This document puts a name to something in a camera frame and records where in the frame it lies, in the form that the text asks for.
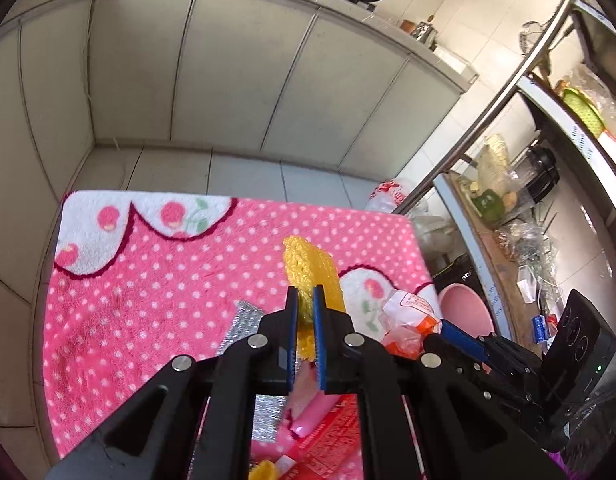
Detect black blender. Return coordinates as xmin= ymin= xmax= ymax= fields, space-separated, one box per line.
xmin=512 ymin=145 xmax=560 ymax=205

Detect metal shelf rack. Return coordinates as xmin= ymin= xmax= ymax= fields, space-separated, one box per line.
xmin=400 ymin=0 xmax=616 ymax=332

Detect yellow sponge piece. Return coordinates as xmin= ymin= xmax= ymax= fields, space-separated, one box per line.
xmin=283 ymin=235 xmax=346 ymax=362

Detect pink plastic bin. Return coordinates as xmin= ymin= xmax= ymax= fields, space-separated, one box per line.
xmin=439 ymin=283 xmax=494 ymax=337

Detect pink polka dot blanket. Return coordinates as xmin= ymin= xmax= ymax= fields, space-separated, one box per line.
xmin=42 ymin=191 xmax=438 ymax=454

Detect red carton box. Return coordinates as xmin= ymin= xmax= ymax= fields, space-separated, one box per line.
xmin=280 ymin=394 xmax=363 ymax=480

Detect orange white wrapper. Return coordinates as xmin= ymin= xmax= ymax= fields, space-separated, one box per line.
xmin=379 ymin=290 xmax=441 ymax=360

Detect white rice sack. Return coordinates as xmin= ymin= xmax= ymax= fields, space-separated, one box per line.
xmin=364 ymin=178 xmax=414 ymax=214

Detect small steel pot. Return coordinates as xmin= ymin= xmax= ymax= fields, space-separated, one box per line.
xmin=411 ymin=15 xmax=438 ymax=50

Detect kitchen counter cabinets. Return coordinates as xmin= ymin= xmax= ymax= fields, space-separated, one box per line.
xmin=0 ymin=0 xmax=469 ymax=301

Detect silver scouring cloth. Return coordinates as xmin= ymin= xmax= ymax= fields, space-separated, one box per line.
xmin=215 ymin=300 xmax=285 ymax=443

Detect green bell pepper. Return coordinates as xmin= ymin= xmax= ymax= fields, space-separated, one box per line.
xmin=472 ymin=188 xmax=506 ymax=226

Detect yellow plastic scrubber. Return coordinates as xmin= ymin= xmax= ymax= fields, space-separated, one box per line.
xmin=248 ymin=460 xmax=280 ymax=480

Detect pink plastic tube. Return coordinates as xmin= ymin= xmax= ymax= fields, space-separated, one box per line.
xmin=285 ymin=361 xmax=340 ymax=439

